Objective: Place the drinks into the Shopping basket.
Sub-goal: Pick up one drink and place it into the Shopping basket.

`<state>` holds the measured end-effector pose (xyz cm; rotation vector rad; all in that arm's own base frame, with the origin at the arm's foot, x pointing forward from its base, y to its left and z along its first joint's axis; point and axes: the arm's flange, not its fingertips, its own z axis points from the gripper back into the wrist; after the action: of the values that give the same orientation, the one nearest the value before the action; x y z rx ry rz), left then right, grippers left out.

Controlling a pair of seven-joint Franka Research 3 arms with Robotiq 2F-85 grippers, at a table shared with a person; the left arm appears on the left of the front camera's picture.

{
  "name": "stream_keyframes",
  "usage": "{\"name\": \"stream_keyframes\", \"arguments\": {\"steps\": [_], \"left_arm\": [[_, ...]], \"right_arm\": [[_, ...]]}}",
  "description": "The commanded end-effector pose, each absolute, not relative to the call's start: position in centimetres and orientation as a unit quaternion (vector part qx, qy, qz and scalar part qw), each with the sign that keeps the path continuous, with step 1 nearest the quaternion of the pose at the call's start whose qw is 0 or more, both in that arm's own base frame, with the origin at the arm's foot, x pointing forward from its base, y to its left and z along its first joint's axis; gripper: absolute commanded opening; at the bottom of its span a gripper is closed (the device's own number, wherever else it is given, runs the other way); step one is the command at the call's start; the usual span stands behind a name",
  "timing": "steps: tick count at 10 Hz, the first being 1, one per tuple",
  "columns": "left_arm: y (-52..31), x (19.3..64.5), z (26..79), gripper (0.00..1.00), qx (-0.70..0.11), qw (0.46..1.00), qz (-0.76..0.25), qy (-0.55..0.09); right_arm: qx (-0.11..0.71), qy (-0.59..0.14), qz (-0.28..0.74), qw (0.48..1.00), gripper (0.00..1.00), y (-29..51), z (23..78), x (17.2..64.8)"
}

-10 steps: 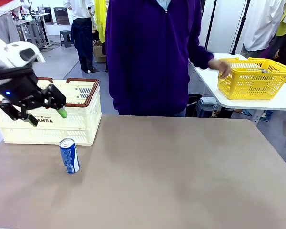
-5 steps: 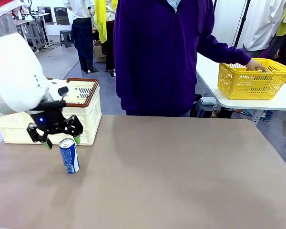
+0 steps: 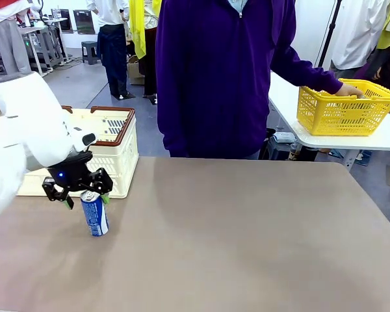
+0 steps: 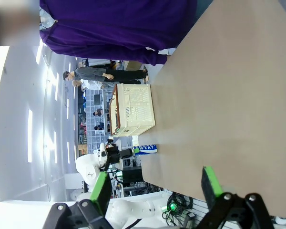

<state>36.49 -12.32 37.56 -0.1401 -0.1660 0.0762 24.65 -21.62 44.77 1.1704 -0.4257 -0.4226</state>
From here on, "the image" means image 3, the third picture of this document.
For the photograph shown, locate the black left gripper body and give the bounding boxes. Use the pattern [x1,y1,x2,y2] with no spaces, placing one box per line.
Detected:
[46,150,94,193]

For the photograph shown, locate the blue drink can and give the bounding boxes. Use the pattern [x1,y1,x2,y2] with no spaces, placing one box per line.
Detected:
[80,190,109,237]

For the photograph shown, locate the person's left forearm purple sleeve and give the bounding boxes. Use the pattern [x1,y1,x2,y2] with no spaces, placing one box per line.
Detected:
[304,61,345,97]

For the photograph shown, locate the person's right forearm purple sleeve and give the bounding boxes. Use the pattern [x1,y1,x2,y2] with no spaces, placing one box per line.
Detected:
[155,90,190,157]

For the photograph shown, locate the cream shopping basket brown rim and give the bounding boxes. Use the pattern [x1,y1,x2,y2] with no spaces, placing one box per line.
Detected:
[16,105,140,200]

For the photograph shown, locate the yellow plastic basket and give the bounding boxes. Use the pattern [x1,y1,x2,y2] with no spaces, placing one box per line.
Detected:
[296,78,390,137]

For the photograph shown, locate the person's left hand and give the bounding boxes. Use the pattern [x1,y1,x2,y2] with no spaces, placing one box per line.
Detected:
[336,83,365,98]

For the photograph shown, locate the open cardboard box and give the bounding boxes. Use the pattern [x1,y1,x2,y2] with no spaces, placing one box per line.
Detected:
[127,55,146,86]

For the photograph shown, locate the grey plastic stool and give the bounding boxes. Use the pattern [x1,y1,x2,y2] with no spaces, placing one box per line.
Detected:
[81,40,100,65]

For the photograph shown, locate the person white shirt navy trousers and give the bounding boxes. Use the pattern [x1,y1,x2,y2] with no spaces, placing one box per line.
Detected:
[86,0,137,100]

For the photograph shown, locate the grey workbench with equipment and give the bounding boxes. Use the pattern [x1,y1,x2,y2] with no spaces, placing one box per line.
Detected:
[18,18,72,76]

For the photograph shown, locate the person in grey trousers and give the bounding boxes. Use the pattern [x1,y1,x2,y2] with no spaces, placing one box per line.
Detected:
[0,0,33,77]

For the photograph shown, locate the person in purple sweater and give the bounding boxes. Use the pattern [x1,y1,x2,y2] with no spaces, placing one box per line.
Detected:
[155,0,313,160]

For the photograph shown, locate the person with yellow vest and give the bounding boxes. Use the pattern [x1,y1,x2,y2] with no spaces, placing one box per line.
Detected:
[129,0,163,105]

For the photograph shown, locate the blue white wipes pack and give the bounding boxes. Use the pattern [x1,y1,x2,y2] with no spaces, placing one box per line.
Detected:
[272,131,296,144]

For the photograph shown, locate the black tripod pole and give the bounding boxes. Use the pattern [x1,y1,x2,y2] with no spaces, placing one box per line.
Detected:
[315,0,342,68]

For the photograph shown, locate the white side table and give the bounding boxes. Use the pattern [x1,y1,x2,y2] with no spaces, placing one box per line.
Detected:
[268,70,390,170]

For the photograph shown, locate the person in white shirt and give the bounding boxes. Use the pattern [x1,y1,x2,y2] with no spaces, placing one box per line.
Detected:
[330,0,390,81]

